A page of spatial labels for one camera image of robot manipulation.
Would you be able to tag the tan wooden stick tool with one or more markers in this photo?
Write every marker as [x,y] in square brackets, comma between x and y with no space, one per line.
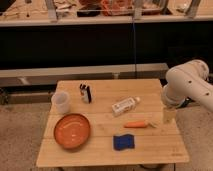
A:
[168,115]

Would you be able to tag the black and white eraser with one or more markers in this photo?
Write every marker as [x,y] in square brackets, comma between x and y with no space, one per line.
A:
[85,93]

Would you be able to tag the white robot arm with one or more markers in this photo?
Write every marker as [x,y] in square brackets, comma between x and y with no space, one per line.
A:
[188,80]

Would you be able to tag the orange carrot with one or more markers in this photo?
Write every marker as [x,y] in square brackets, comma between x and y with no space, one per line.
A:
[138,124]

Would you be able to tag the white plastic bottle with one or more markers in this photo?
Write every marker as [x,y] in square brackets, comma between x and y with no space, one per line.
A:
[125,105]

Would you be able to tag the blue sponge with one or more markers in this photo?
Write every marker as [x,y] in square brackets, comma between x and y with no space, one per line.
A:
[123,142]

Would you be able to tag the orange bowl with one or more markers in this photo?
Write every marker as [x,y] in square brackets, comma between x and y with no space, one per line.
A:
[72,131]

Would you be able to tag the translucent plastic cup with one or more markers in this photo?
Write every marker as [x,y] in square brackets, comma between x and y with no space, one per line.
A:
[61,100]

